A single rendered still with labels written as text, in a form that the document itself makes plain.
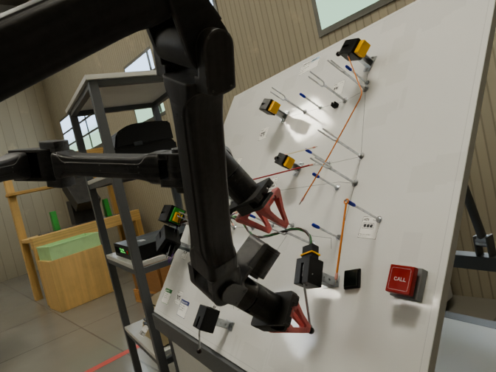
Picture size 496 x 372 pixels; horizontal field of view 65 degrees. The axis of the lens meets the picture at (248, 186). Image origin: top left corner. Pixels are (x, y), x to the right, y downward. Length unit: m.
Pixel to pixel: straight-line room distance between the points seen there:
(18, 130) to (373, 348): 10.22
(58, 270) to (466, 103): 5.35
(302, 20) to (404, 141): 3.05
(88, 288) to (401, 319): 5.36
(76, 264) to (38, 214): 4.78
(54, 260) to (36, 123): 5.59
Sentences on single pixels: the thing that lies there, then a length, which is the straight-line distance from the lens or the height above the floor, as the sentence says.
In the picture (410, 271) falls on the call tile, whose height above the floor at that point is 1.13.
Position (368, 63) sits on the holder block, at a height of 1.56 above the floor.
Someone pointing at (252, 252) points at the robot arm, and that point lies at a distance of 0.68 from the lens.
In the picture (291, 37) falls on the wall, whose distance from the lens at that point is 3.96.
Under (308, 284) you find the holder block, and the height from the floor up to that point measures 1.10.
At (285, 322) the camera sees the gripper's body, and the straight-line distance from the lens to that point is 0.73.
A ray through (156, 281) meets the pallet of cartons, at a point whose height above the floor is 0.29.
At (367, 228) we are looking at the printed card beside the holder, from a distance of 0.88.
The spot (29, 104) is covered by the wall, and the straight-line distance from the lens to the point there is 10.85.
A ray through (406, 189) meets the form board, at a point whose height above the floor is 1.25.
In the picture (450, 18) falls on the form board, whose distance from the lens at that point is 1.08.
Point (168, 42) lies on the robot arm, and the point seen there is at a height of 1.52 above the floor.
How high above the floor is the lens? 1.37
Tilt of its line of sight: 4 degrees down
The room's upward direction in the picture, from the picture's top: 13 degrees counter-clockwise
